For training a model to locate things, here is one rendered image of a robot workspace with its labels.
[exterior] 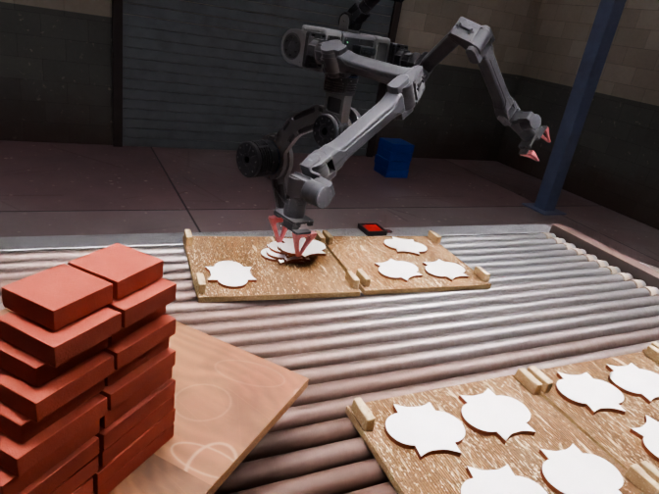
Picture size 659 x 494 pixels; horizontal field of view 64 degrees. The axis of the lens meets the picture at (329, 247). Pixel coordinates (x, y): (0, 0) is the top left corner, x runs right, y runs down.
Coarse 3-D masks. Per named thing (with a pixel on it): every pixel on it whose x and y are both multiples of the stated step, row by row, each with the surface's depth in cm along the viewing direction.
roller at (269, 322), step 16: (560, 288) 162; (576, 288) 165; (592, 288) 167; (608, 288) 170; (624, 288) 174; (400, 304) 137; (416, 304) 138; (432, 304) 140; (448, 304) 142; (464, 304) 144; (480, 304) 147; (240, 320) 119; (256, 320) 119; (272, 320) 121; (288, 320) 122; (304, 320) 124; (320, 320) 125; (336, 320) 127; (352, 320) 129
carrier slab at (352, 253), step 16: (336, 240) 166; (352, 240) 168; (368, 240) 170; (416, 240) 176; (336, 256) 155; (352, 256) 156; (368, 256) 158; (384, 256) 160; (400, 256) 162; (416, 256) 164; (432, 256) 166; (448, 256) 168; (368, 272) 148; (368, 288) 139; (384, 288) 140; (400, 288) 142; (416, 288) 144; (432, 288) 146; (448, 288) 148; (464, 288) 150; (480, 288) 153
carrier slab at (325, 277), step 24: (192, 240) 149; (216, 240) 152; (240, 240) 154; (264, 240) 157; (192, 264) 136; (240, 264) 140; (264, 264) 142; (288, 264) 145; (312, 264) 147; (336, 264) 150; (216, 288) 126; (240, 288) 128; (264, 288) 130; (288, 288) 132; (312, 288) 134; (336, 288) 136
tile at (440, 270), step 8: (424, 264) 158; (432, 264) 158; (440, 264) 159; (448, 264) 160; (456, 264) 161; (432, 272) 152; (440, 272) 153; (448, 272) 154; (456, 272) 155; (464, 272) 157
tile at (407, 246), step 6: (384, 240) 170; (390, 240) 170; (396, 240) 171; (402, 240) 172; (408, 240) 173; (390, 246) 166; (396, 246) 167; (402, 246) 167; (408, 246) 168; (414, 246) 169; (420, 246) 170; (402, 252) 164; (408, 252) 165; (414, 252) 164; (420, 252) 166
